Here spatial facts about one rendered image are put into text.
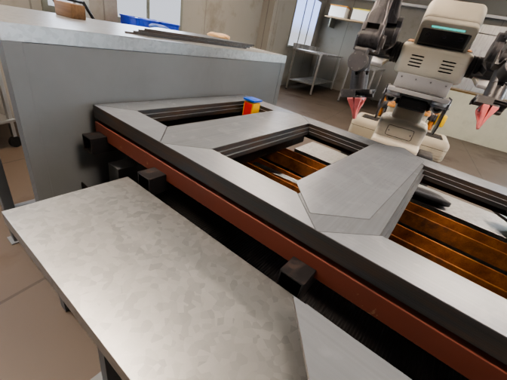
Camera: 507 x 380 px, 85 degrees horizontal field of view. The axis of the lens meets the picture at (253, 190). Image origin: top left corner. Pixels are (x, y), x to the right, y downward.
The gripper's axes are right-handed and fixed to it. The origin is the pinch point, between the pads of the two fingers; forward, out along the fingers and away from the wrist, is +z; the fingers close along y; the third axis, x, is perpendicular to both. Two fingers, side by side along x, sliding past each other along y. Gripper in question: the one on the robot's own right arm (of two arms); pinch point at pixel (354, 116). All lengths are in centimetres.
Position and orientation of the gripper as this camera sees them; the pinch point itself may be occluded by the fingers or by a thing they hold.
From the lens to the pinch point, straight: 107.8
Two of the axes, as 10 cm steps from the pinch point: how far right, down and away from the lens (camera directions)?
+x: 5.9, -2.8, 7.6
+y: 8.1, 2.1, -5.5
